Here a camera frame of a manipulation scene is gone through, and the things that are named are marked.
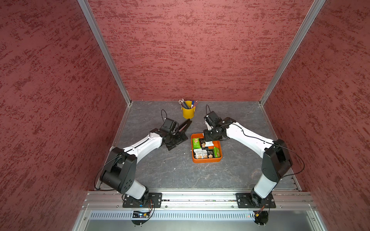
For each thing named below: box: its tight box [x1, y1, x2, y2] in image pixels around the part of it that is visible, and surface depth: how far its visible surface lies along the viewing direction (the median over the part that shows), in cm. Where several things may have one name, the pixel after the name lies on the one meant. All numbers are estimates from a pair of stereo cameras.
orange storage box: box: [190, 132, 223, 164], surface depth 89 cm
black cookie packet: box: [206, 149, 215, 159], surface depth 89 cm
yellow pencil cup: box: [181, 100, 197, 120], surface depth 108 cm
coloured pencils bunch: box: [178, 98, 199, 110], surface depth 105 cm
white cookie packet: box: [193, 148, 203, 159], surface depth 90 cm
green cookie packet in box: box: [192, 137, 201, 150], surface depth 94 cm
